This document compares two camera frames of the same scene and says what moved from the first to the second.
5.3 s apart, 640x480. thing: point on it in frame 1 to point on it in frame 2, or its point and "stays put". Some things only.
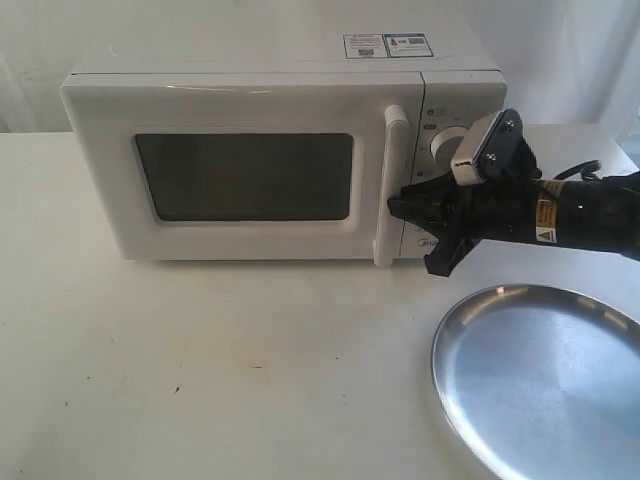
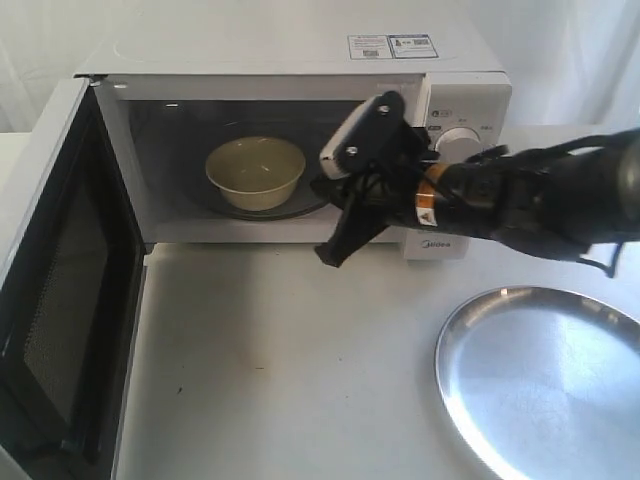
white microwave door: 252,165 to 70,299
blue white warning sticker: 408,45 stays put
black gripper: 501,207 to 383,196
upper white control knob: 444,144 stays put
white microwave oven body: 267,136 stays put
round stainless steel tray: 542,382 stays put
